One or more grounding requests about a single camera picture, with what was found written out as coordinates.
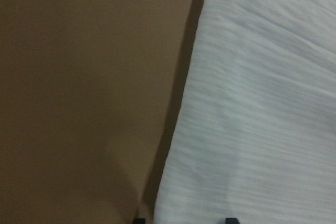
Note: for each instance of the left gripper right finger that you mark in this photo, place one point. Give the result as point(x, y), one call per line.
point(231, 221)

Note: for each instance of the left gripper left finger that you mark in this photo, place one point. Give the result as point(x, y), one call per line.
point(139, 221)

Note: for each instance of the light blue striped shirt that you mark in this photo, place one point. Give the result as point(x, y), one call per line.
point(255, 135)

